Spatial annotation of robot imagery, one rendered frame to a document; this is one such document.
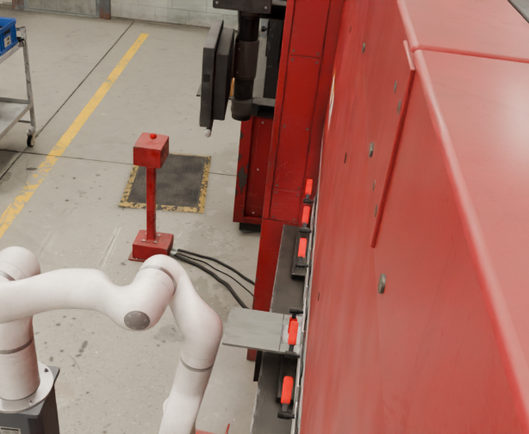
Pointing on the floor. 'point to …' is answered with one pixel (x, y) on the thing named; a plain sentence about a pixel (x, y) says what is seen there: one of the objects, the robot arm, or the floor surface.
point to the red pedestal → (150, 245)
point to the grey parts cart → (1, 112)
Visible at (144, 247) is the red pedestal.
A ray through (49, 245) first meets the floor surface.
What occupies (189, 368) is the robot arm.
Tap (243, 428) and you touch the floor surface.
